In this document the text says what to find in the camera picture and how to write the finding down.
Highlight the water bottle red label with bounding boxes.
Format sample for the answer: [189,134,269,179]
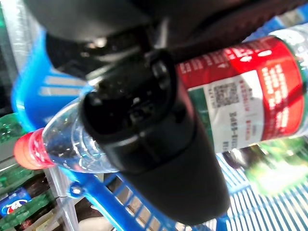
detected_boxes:
[13,23,308,174]

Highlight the green soda bottle yellow cap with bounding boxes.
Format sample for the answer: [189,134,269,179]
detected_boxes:
[0,166,46,193]
[0,113,27,145]

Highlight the bright green drink bottle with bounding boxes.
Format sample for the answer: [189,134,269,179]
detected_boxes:
[243,137,308,195]

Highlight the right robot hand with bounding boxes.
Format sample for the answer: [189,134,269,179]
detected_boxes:
[23,0,308,226]

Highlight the Pepsi cola bottle blue cap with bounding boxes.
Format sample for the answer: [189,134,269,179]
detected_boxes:
[0,187,33,217]

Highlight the blue plastic shopping basket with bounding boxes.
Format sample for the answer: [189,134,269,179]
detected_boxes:
[11,0,308,231]

